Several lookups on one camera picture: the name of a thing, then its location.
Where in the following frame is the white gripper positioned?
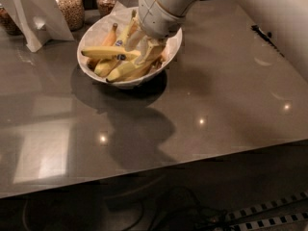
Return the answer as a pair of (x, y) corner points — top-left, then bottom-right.
(124, 0), (185, 65)

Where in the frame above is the yellow banana with sticker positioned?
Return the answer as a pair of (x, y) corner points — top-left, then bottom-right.
(106, 55), (161, 83)

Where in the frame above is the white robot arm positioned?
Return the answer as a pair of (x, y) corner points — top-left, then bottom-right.
(137, 0), (308, 80)

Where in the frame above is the orange ripe banana left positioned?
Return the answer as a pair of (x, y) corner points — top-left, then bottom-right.
(87, 23), (117, 70)

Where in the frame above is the white oval bowl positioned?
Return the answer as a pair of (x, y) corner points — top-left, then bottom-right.
(76, 6), (183, 90)

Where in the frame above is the horizontal yellow banana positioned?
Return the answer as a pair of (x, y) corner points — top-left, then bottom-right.
(81, 46), (141, 61)

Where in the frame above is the greenish banana with sticker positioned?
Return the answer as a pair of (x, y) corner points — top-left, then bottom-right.
(93, 9), (140, 78)

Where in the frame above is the small glass jar centre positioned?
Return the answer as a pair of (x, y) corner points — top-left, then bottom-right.
(96, 0), (116, 17)

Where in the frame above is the large glass jar of nuts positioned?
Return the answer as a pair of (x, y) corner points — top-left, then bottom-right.
(55, 0), (85, 31)

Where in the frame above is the glass jar far left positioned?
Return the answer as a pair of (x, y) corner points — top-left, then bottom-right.
(0, 4), (22, 36)

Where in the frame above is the black white striped strip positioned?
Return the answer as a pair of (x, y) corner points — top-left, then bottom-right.
(205, 191), (308, 231)

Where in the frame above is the black floor cable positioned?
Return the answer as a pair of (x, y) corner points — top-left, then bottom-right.
(22, 185), (225, 231)

